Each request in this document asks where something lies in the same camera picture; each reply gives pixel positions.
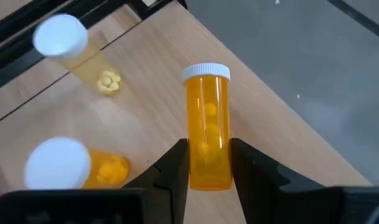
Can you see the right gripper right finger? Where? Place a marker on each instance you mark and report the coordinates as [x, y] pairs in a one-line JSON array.
[[270, 199]]

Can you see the yellow medicine bottle white cap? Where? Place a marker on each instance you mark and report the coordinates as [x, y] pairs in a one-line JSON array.
[[61, 35]]

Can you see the orange medicine bottle white cap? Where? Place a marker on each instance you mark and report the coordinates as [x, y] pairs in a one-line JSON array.
[[57, 163], [208, 102]]

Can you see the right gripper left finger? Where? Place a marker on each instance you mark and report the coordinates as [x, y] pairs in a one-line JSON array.
[[164, 199]]

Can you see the black aluminium frame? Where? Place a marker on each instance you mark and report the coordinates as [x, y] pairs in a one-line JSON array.
[[8, 31]]

